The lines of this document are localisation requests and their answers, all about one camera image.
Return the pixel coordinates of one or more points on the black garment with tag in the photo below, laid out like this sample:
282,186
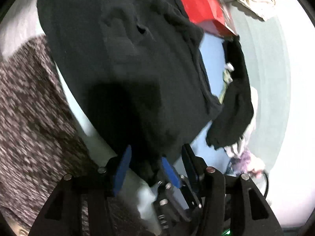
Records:
237,110

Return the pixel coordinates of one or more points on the mottled grey knit clothing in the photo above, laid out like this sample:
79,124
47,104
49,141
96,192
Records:
49,183

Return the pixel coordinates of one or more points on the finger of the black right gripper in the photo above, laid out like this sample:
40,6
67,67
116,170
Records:
170,173

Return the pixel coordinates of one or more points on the red box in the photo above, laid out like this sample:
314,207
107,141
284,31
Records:
211,15

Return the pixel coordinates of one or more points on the purple patterned clothes pile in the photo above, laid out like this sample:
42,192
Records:
247,163

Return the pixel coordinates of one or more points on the black t-shirt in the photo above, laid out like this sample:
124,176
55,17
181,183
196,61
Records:
135,69

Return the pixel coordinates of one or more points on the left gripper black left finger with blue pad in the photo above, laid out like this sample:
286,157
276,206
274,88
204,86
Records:
120,169

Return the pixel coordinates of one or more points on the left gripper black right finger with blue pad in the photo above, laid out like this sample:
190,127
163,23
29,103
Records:
194,166

